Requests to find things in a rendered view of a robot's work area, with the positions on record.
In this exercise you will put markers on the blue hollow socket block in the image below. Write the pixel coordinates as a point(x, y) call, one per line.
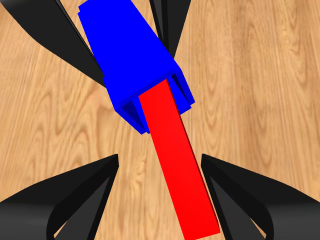
point(130, 55)

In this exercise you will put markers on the thin red peg bar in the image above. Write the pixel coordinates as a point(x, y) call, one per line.
point(180, 160)

